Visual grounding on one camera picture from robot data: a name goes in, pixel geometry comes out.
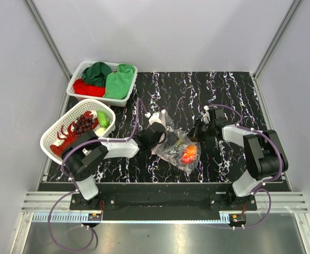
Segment green vegetable toy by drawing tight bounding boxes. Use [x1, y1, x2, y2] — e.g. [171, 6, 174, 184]
[96, 110, 110, 128]

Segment light green cloth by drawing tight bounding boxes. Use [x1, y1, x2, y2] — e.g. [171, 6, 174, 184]
[104, 63, 135, 99]

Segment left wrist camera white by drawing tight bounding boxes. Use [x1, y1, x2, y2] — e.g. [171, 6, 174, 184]
[148, 112, 165, 126]

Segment white radish toy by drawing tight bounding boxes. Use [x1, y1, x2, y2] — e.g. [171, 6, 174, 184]
[95, 127, 108, 137]

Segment purple grape bunch toy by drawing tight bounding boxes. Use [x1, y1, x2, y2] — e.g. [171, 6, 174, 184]
[73, 116, 98, 137]

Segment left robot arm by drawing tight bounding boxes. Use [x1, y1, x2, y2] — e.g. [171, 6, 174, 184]
[61, 123, 165, 210]

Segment white slotted cable duct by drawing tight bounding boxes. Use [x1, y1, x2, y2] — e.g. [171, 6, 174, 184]
[32, 213, 247, 223]

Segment dark green cloth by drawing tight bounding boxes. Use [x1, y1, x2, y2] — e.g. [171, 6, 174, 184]
[81, 62, 112, 87]

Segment yellow fruit toy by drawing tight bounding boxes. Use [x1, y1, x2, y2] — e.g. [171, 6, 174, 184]
[175, 138, 184, 147]

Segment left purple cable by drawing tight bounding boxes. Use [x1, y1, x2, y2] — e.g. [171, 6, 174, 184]
[48, 98, 150, 251]

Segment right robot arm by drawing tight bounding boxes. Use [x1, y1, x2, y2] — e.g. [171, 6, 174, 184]
[188, 104, 288, 210]

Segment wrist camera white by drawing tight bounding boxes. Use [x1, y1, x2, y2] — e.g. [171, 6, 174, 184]
[201, 105, 210, 124]
[148, 112, 165, 126]

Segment white basket with cloths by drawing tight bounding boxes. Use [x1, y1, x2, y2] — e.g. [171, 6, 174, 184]
[67, 61, 138, 107]

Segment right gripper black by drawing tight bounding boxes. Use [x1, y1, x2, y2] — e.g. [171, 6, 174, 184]
[183, 118, 215, 143]

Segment red cloth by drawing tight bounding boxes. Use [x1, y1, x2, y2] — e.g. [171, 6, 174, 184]
[73, 79, 105, 97]

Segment aluminium frame rail front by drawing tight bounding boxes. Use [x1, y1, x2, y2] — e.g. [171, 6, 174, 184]
[22, 191, 308, 213]

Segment red lobster toy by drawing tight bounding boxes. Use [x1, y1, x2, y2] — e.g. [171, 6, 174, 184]
[50, 111, 97, 157]

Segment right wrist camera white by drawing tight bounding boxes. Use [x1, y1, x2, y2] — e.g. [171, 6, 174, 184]
[201, 105, 210, 124]

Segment clear zip top bag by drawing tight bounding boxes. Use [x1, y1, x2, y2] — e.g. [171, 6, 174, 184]
[152, 113, 201, 174]

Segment black marble pattern mat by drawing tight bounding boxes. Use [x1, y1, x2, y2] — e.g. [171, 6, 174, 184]
[94, 71, 270, 183]

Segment white perforated empty basket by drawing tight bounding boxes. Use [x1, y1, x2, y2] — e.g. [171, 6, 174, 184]
[40, 99, 116, 165]

